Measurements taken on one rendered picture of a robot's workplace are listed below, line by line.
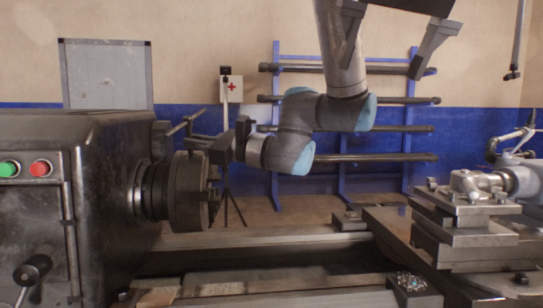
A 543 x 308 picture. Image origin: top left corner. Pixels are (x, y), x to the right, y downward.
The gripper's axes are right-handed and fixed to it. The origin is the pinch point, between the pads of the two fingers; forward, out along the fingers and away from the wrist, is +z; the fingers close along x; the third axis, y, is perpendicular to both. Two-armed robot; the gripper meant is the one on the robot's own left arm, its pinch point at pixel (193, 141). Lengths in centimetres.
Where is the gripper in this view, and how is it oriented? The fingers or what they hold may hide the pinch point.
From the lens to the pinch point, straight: 80.0
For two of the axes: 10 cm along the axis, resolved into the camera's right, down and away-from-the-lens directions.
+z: -9.5, -1.3, 2.7
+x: 3.0, -4.2, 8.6
